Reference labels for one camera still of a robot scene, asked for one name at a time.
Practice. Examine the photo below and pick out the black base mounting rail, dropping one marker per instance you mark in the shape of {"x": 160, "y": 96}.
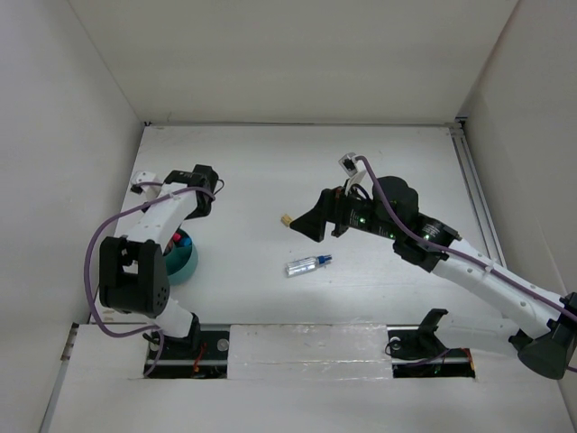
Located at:
{"x": 301, "y": 353}

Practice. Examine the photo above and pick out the black blue yellow marker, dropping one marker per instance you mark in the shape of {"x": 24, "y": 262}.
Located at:
{"x": 185, "y": 242}

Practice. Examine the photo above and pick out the teal plastic cup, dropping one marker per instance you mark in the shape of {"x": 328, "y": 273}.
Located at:
{"x": 181, "y": 262}

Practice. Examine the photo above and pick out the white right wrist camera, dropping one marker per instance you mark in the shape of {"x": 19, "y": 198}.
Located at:
{"x": 355, "y": 175}

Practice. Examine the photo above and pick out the small yellow eraser block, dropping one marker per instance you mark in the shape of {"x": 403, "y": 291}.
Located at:
{"x": 286, "y": 220}

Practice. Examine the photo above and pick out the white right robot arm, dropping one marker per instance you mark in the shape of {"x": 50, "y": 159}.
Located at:
{"x": 536, "y": 326}

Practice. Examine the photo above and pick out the clear blue-tipped pen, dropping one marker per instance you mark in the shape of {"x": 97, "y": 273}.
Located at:
{"x": 307, "y": 265}

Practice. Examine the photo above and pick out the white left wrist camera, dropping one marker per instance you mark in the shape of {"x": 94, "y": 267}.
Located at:
{"x": 146, "y": 183}

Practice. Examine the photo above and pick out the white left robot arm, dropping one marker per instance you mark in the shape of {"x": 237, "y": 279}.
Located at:
{"x": 133, "y": 276}

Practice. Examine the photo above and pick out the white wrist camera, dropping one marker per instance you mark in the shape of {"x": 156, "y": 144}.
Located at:
{"x": 355, "y": 175}
{"x": 146, "y": 183}

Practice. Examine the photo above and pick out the aluminium rail right edge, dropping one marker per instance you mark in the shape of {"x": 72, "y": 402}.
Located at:
{"x": 489, "y": 236}

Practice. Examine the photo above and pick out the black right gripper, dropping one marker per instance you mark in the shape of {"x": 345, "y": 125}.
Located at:
{"x": 331, "y": 207}

